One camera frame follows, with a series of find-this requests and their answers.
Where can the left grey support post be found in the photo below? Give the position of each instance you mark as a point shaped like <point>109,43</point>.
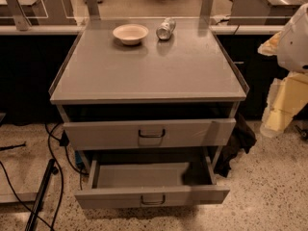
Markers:
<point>20,20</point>

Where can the black bar on floor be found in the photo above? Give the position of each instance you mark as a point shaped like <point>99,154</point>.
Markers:
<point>32,220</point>

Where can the grey top drawer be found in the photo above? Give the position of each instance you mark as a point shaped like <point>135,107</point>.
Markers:
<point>149,133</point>

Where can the background grey desk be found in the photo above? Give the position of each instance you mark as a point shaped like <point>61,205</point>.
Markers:
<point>41,12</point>
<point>263,12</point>

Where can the right grey support post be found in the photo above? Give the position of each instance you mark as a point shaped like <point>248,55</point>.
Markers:
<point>206,8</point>

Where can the white bowl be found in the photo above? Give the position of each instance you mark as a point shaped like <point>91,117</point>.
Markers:
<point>130,34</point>

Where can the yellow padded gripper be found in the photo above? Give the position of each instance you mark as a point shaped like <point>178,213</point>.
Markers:
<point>295,47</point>

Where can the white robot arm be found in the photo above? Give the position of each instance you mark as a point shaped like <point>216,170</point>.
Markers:
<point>297,26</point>

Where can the grey support post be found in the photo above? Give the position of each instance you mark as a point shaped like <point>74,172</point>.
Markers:
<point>20,20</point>
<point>206,8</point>
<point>93,9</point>

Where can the grey drawer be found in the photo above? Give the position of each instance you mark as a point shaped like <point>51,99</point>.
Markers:
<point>151,185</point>
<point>149,133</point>

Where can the background grey desk left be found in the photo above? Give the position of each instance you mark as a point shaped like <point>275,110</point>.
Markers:
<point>41,12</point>

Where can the middle grey support post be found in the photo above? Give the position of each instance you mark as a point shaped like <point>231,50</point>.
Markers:
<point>93,9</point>

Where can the crushed silver can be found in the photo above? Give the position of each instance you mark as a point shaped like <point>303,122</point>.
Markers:
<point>165,30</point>

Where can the grey drawer cabinet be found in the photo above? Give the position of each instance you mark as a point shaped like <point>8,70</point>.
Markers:
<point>186,77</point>

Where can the background grey desk right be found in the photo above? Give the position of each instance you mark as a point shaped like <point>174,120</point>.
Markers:
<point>263,12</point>

